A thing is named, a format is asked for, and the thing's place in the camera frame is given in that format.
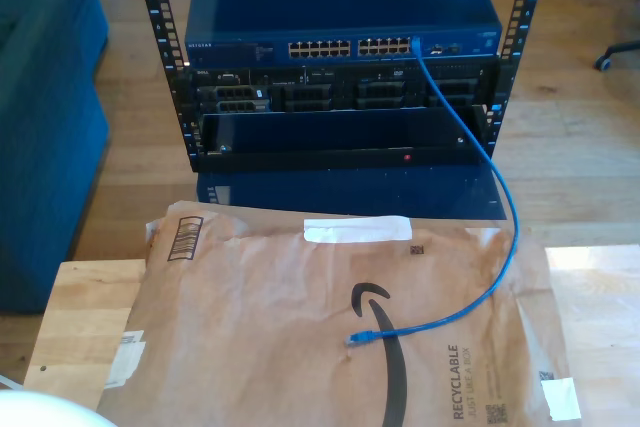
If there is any blue network cable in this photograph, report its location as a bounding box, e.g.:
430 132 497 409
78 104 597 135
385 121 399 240
343 36 521 348

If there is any dark blue base unit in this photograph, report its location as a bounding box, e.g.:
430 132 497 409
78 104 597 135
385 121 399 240
196 166 507 221

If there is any brown packing paper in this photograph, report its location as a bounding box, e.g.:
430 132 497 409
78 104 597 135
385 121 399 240
94 199 584 427

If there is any blue upholstered sofa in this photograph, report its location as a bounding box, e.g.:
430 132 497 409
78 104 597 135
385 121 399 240
0 0 110 316

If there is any black office chair base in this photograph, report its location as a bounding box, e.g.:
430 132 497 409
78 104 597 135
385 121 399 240
593 40 640 72

